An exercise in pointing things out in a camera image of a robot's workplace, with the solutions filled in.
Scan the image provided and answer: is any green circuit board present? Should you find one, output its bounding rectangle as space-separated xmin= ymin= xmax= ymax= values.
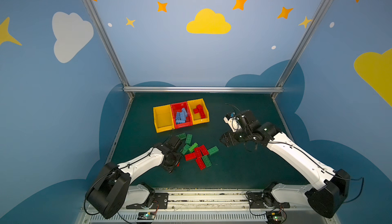
xmin=265 ymin=212 xmax=285 ymax=224
xmin=137 ymin=212 xmax=156 ymax=221

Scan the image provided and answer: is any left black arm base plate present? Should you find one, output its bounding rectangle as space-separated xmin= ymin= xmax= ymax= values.
xmin=125 ymin=192 xmax=169 ymax=210

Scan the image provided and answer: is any yellow plastic bin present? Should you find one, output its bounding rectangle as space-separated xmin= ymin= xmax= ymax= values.
xmin=153 ymin=105 xmax=175 ymax=133
xmin=187 ymin=99 xmax=210 ymax=125

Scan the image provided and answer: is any left green circuit board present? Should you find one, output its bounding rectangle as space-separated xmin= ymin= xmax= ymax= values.
xmin=137 ymin=212 xmax=156 ymax=221

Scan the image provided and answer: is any right green circuit board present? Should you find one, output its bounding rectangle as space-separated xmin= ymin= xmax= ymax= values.
xmin=265 ymin=212 xmax=285 ymax=224

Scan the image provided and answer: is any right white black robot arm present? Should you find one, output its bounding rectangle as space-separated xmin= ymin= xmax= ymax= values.
xmin=219 ymin=110 xmax=351 ymax=218

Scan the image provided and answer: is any aluminium frame left post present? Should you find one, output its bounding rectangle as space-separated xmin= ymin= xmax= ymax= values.
xmin=82 ymin=0 xmax=130 ymax=88

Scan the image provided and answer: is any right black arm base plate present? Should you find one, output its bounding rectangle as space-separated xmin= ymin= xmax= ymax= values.
xmin=245 ymin=191 xmax=291 ymax=209

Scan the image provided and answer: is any aluminium frame right post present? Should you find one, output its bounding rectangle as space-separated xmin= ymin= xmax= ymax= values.
xmin=271 ymin=0 xmax=334 ymax=100

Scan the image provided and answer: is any aluminium frame post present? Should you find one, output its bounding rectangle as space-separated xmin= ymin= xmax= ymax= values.
xmin=271 ymin=0 xmax=334 ymax=100
xmin=82 ymin=0 xmax=130 ymax=88

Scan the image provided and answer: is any left yellow plastic bin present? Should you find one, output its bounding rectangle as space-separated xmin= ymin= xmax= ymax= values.
xmin=153 ymin=105 xmax=175 ymax=133

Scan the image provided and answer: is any aluminium frame back bar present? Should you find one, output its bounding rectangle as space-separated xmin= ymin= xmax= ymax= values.
xmin=123 ymin=86 xmax=284 ymax=93

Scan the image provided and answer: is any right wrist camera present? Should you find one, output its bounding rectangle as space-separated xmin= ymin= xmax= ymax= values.
xmin=224 ymin=113 xmax=241 ymax=132

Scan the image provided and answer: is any right yellow plastic bin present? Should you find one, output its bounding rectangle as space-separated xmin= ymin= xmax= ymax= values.
xmin=187 ymin=99 xmax=210 ymax=125

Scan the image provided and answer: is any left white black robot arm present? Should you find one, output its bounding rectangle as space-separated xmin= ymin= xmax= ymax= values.
xmin=84 ymin=136 xmax=183 ymax=219

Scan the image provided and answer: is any green lego brick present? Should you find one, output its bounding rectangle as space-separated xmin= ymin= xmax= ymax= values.
xmin=208 ymin=146 xmax=219 ymax=156
xmin=188 ymin=142 xmax=198 ymax=153
xmin=185 ymin=134 xmax=193 ymax=146
xmin=181 ymin=144 xmax=190 ymax=155
xmin=176 ymin=133 xmax=187 ymax=140
xmin=202 ymin=155 xmax=212 ymax=168

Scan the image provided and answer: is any red plastic bin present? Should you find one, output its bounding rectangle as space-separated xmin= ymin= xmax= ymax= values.
xmin=170 ymin=102 xmax=193 ymax=129

